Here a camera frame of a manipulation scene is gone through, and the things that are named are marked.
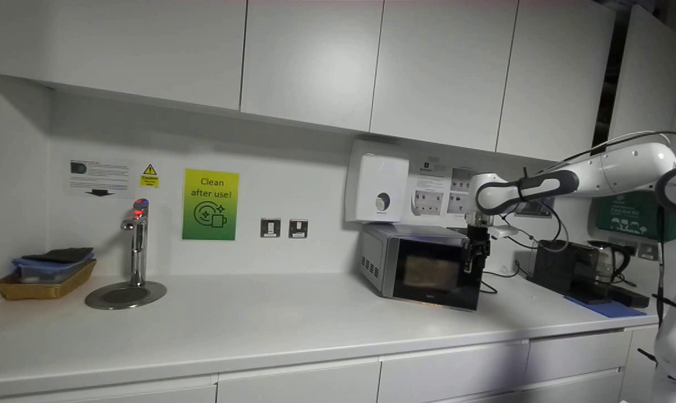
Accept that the white base cabinet front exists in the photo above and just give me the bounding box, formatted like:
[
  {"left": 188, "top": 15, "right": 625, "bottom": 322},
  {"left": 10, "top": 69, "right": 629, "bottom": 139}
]
[
  {"left": 214, "top": 359, "right": 383, "bottom": 403},
  {"left": 377, "top": 341, "right": 533, "bottom": 403},
  {"left": 0, "top": 376, "right": 220, "bottom": 403}
]

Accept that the wooden tray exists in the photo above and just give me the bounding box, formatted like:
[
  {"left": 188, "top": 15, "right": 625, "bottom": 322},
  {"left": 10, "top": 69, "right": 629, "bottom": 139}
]
[{"left": 0, "top": 257, "right": 99, "bottom": 302}]

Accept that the dark framed poster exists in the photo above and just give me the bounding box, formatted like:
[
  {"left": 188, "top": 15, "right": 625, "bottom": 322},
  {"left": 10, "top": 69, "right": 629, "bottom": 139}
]
[{"left": 516, "top": 196, "right": 558, "bottom": 221}]

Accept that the green yellow cleaning poster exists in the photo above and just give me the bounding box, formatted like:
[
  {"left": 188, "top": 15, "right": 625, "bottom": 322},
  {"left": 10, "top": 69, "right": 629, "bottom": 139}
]
[{"left": 182, "top": 168, "right": 241, "bottom": 242}]

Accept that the green wall box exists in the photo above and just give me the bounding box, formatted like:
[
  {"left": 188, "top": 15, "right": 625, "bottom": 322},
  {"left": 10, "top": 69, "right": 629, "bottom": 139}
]
[{"left": 586, "top": 190, "right": 676, "bottom": 242}]

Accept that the blue mat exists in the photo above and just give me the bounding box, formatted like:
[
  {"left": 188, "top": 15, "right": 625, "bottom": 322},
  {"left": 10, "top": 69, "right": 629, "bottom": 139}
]
[{"left": 563, "top": 294, "right": 648, "bottom": 321}]

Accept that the white upper cabinet door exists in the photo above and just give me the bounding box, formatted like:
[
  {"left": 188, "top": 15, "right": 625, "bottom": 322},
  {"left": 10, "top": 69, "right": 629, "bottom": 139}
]
[
  {"left": 239, "top": 0, "right": 384, "bottom": 133},
  {"left": 368, "top": 0, "right": 518, "bottom": 154},
  {"left": 494, "top": 0, "right": 618, "bottom": 168},
  {"left": 0, "top": 0, "right": 249, "bottom": 113}
]

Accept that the black coffee machine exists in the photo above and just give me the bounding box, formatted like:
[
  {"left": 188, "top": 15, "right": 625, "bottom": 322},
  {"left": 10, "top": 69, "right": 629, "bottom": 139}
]
[{"left": 531, "top": 240, "right": 650, "bottom": 310}]

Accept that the chrome hot water tap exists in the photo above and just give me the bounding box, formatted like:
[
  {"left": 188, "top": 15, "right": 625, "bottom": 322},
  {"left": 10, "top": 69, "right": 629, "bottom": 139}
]
[{"left": 120, "top": 197, "right": 152, "bottom": 289}]

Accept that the small dark header notice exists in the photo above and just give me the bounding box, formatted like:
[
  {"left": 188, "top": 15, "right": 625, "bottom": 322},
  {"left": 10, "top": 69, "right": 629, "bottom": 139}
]
[{"left": 409, "top": 158, "right": 447, "bottom": 179}]

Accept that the white notice label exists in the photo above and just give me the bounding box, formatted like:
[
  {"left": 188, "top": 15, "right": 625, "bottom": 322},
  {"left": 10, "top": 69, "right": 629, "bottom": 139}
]
[{"left": 67, "top": 160, "right": 132, "bottom": 193}]

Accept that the white paper towel dispenser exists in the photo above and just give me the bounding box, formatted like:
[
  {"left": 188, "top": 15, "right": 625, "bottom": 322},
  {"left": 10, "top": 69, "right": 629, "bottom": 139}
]
[{"left": 342, "top": 152, "right": 412, "bottom": 227}]

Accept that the tall white cabinet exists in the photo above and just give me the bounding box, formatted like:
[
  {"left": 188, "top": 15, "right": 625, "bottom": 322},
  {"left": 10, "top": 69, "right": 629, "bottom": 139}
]
[{"left": 603, "top": 7, "right": 676, "bottom": 152}]

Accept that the blue cloth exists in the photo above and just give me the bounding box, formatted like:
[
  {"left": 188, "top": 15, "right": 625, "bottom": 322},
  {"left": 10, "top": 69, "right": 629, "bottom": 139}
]
[{"left": 10, "top": 253, "right": 93, "bottom": 285}]

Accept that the paper notice with pictures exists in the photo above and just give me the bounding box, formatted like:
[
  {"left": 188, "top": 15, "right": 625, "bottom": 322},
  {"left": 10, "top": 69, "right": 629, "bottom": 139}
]
[
  {"left": 446, "top": 190, "right": 475, "bottom": 218},
  {"left": 412, "top": 186, "right": 446, "bottom": 221},
  {"left": 450, "top": 168, "right": 476, "bottom": 193}
]

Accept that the black sponge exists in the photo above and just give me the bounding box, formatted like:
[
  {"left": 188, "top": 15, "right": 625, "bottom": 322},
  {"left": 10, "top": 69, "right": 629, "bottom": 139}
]
[{"left": 42, "top": 247, "right": 95, "bottom": 265}]

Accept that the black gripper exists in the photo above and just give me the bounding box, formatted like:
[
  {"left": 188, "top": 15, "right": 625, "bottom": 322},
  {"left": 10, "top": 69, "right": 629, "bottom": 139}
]
[{"left": 464, "top": 222, "right": 494, "bottom": 279}]

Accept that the silver microwave body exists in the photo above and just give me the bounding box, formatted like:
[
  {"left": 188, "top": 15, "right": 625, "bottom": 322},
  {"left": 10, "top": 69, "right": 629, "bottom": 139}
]
[{"left": 353, "top": 224, "right": 475, "bottom": 301}]

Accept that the white drawer front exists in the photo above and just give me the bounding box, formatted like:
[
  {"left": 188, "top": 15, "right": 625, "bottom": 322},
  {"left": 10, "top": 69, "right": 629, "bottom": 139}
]
[
  {"left": 526, "top": 329, "right": 634, "bottom": 375},
  {"left": 526, "top": 367, "right": 625, "bottom": 403}
]

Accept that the yellow warning sign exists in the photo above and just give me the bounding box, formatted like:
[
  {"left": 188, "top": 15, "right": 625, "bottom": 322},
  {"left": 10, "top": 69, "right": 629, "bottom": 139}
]
[{"left": 138, "top": 165, "right": 161, "bottom": 190}]

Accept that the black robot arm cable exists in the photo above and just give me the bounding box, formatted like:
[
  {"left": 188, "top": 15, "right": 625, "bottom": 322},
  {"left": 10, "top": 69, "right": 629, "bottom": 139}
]
[{"left": 563, "top": 130, "right": 676, "bottom": 167}]

